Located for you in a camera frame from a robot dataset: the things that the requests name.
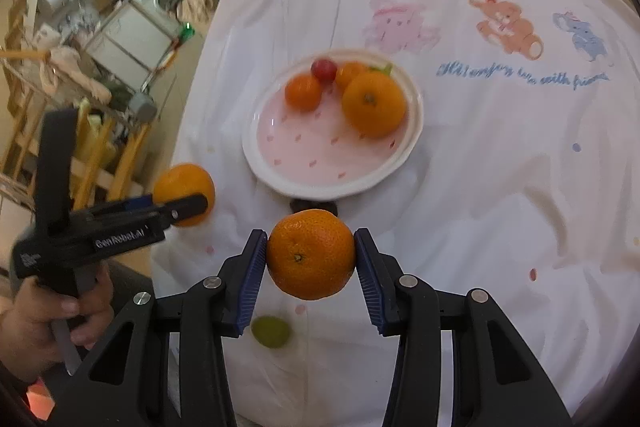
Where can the small mandarin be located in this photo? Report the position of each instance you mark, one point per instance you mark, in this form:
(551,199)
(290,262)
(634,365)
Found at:
(302,93)
(347,74)

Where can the person's left hand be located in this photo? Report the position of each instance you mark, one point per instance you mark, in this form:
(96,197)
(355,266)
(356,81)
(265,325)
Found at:
(35,327)

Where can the small grey box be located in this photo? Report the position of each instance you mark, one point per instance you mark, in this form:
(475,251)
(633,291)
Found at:
(143,107)

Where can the pink strawberry-print plate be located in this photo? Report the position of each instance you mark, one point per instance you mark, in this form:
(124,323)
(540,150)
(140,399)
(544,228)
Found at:
(320,147)

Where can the beige hanging cloth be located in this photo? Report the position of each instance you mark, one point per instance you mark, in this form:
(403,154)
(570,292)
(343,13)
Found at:
(75,72)

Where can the green floor item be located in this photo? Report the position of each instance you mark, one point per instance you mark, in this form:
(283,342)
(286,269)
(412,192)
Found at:
(186,33)

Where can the medium orange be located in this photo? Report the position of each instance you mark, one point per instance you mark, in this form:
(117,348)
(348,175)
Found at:
(182,182)
(310,254)

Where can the yellow wooden chair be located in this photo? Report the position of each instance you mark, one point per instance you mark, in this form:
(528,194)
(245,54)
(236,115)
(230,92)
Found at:
(100,157)

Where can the large orange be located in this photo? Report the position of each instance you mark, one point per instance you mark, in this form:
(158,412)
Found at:
(374,104)

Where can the white cartoon-print blanket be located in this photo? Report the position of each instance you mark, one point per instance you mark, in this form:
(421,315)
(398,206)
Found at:
(500,157)

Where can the small green fruit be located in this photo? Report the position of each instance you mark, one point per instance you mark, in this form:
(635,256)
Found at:
(270,332)

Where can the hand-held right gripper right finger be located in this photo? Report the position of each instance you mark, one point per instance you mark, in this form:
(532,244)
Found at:
(370,282)

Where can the red cherry tomato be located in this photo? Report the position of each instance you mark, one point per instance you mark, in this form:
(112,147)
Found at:
(324,70)

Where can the white kitchen cabinets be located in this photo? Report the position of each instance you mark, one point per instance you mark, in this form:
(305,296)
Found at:
(130,32)

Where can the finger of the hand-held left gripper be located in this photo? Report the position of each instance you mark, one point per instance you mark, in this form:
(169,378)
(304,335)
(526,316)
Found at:
(139,203)
(185,209)

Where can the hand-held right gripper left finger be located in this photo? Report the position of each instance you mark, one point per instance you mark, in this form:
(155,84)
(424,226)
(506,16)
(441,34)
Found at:
(250,282)

